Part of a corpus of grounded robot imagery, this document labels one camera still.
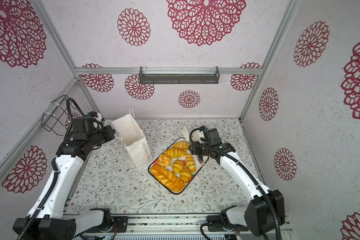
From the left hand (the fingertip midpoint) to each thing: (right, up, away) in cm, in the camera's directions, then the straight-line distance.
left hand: (115, 133), depth 75 cm
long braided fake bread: (+25, -26, +10) cm, 38 cm away
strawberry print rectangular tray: (+45, -21, +19) cm, 53 cm away
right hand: (+40, -7, +6) cm, 41 cm away
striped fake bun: (+31, -20, +14) cm, 40 cm away
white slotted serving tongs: (+36, -1, +8) cm, 37 cm away
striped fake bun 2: (+36, -24, +12) cm, 45 cm away
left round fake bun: (+23, -17, +17) cm, 34 cm away
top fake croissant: (+34, -8, +25) cm, 43 cm away
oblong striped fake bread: (+39, -18, +17) cm, 47 cm away
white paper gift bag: (+2, +3, +13) cm, 13 cm away
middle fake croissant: (+30, -12, +20) cm, 38 cm away
